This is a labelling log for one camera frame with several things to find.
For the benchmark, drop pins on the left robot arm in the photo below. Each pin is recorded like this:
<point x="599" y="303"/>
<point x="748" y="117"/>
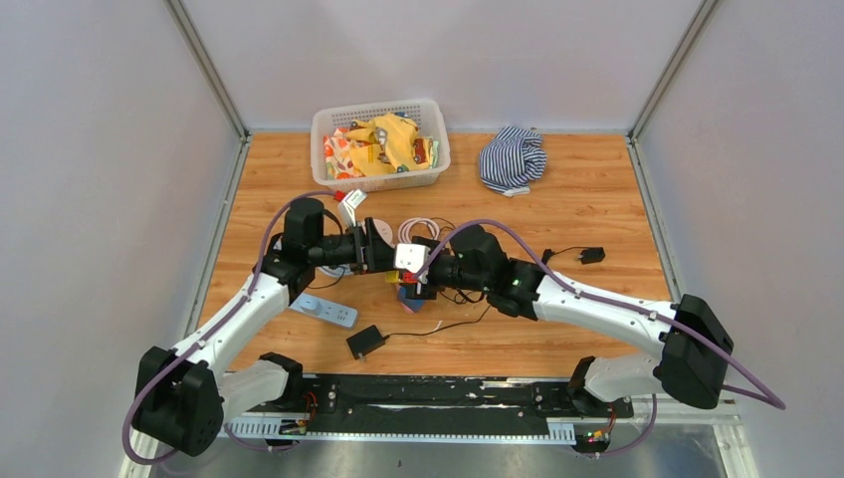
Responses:
<point x="186" y="395"/>

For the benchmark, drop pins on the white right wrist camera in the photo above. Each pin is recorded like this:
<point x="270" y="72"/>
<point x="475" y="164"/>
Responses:
<point x="408" y="261"/>

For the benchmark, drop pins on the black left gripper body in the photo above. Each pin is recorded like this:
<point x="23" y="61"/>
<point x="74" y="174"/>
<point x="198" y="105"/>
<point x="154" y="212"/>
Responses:
<point x="347" y="249"/>

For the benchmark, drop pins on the round pink power strip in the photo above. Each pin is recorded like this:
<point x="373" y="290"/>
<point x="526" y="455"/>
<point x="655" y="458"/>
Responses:
<point x="385" y="231"/>

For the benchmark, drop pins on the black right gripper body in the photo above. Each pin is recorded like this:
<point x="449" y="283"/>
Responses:
<point x="445" y="274"/>

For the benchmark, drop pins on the black power adapter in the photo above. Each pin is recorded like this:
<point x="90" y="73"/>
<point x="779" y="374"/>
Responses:
<point x="365" y="342"/>

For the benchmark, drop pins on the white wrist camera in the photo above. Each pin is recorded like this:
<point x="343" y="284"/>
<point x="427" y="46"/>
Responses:
<point x="408" y="261"/>
<point x="346" y="208"/>

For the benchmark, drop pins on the blue cube socket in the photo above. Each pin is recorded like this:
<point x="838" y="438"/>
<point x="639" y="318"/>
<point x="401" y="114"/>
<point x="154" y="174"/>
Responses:
<point x="412" y="306"/>

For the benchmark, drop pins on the aluminium frame rail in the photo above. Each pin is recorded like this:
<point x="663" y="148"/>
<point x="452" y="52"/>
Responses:
<point x="191" y="35"/>

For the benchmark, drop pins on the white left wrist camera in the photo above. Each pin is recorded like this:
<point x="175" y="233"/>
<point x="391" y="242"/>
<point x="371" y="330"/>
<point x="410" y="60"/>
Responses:
<point x="346" y="208"/>

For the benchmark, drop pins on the yellow patterned clothes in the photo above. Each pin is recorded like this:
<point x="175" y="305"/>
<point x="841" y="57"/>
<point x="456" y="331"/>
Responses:
<point x="387" y="144"/>

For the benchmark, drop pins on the white plastic basket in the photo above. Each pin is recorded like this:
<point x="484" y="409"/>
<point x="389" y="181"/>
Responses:
<point x="425" y="112"/>

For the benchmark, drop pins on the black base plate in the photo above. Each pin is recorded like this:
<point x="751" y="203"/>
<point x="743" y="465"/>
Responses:
<point x="428" y="407"/>

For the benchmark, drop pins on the white power strip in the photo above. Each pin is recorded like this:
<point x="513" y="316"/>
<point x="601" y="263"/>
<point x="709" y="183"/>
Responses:
<point x="325" y="310"/>

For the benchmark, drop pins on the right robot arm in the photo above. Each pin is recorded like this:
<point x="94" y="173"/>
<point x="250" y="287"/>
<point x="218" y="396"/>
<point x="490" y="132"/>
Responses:
<point x="682" y="348"/>

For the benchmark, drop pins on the blue white striped cloth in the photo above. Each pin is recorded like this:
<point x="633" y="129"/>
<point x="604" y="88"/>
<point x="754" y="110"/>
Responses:
<point x="512" y="161"/>

